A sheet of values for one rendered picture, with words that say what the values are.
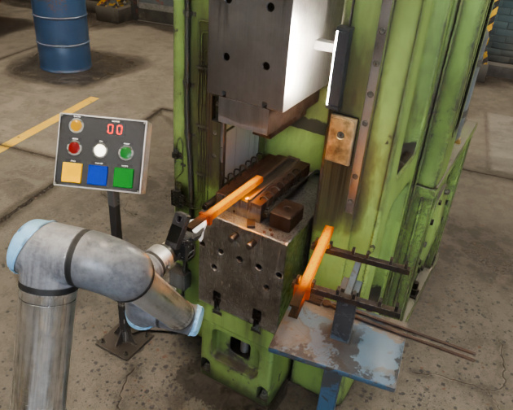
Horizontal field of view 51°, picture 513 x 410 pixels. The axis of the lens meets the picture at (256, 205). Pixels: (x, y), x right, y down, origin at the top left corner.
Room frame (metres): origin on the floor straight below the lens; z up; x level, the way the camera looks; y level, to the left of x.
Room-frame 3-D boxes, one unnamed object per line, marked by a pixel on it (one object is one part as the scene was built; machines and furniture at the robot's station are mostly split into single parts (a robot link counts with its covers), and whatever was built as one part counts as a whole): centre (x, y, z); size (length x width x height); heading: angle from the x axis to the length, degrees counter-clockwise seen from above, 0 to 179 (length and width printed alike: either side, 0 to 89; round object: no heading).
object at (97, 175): (1.78, 0.61, 1.01); 0.07 x 0.05 x 0.07; 87
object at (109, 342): (1.91, 0.60, 0.05); 0.22 x 0.22 x 0.09; 62
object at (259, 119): (1.90, -0.03, 1.32); 0.42 x 0.20 x 0.10; 152
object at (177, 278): (1.99, 0.33, 0.36); 0.09 x 0.07 x 0.12; 62
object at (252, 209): (1.90, -0.03, 0.96); 0.42 x 0.20 x 0.09; 152
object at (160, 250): (1.27, 0.28, 1.02); 0.10 x 0.05 x 0.09; 62
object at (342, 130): (1.69, -0.27, 1.27); 0.09 x 0.02 x 0.17; 62
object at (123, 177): (1.78, 0.51, 1.01); 0.07 x 0.05 x 0.07; 87
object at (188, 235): (1.35, 0.24, 1.01); 0.12 x 0.08 x 0.09; 152
